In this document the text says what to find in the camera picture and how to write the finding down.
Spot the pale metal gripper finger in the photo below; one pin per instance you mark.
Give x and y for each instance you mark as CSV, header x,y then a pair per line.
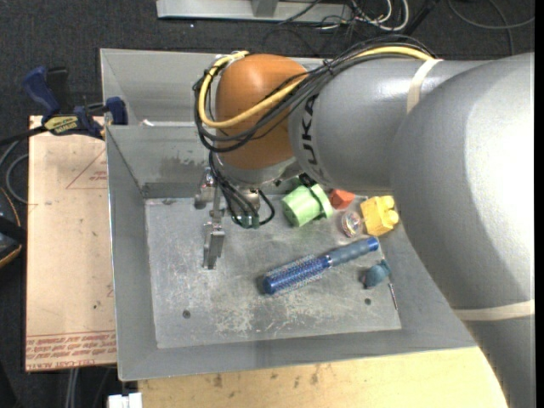
x,y
219,242
208,249

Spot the light green plastic spool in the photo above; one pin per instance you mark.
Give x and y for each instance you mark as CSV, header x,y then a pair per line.
x,y
304,206

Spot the grey metal bin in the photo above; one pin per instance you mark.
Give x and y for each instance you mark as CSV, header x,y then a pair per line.
x,y
238,308

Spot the blue round hairbrush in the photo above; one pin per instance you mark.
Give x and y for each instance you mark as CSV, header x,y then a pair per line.
x,y
297,270

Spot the orange-red toy block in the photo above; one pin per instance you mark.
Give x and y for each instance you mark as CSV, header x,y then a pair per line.
x,y
341,198

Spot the clear ball with coloured bits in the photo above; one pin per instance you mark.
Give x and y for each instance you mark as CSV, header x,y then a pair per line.
x,y
351,224

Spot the yellow toy brick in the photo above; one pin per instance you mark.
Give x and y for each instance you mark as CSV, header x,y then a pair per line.
x,y
378,217

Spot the brown cardboard board, red print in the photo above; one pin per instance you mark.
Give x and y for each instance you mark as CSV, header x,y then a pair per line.
x,y
68,245

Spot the dark teal toy animal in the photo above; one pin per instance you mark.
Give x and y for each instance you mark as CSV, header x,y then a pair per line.
x,y
375,275

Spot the black cylinder on white bracket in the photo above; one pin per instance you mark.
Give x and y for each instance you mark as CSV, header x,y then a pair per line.
x,y
306,179

